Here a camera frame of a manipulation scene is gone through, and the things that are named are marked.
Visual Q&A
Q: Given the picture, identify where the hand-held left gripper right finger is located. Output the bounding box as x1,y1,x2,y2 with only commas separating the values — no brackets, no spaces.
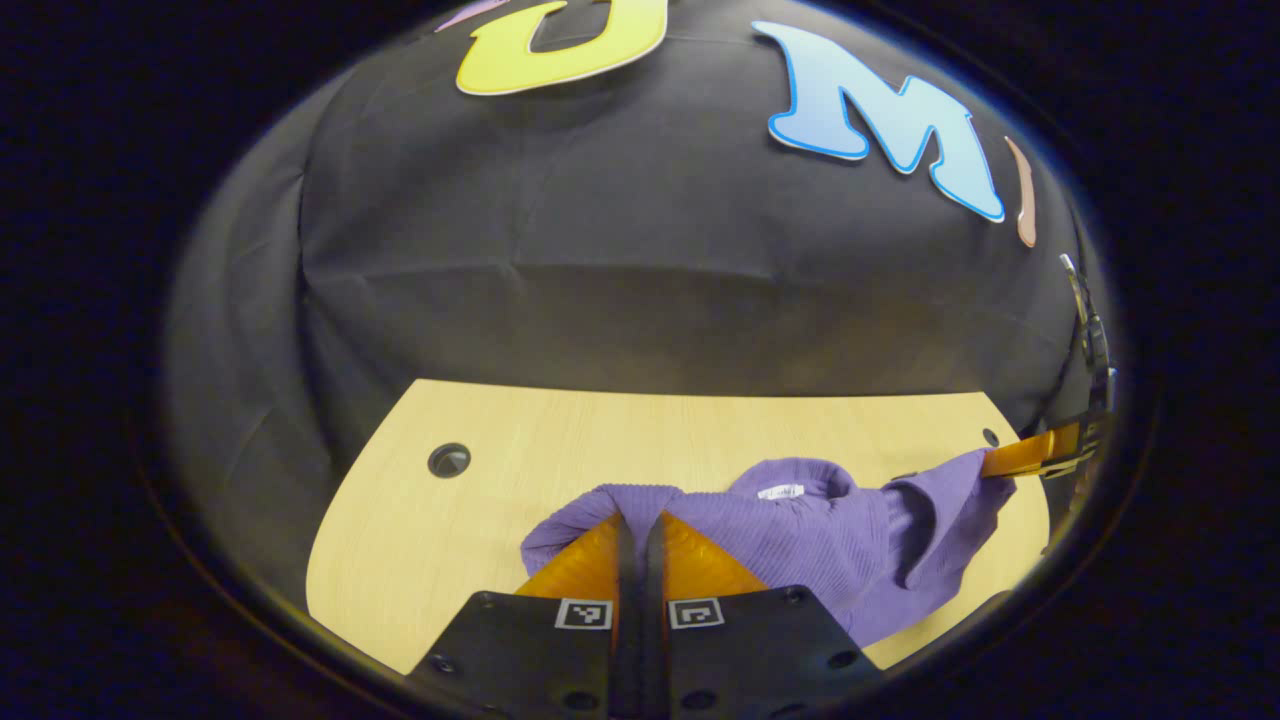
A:
640,510,886,720

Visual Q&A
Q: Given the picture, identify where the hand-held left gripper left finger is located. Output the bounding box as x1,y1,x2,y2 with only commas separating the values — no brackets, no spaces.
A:
405,512,641,720

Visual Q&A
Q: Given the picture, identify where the purple shirt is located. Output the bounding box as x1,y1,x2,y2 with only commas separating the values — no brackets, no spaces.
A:
520,447,1018,649

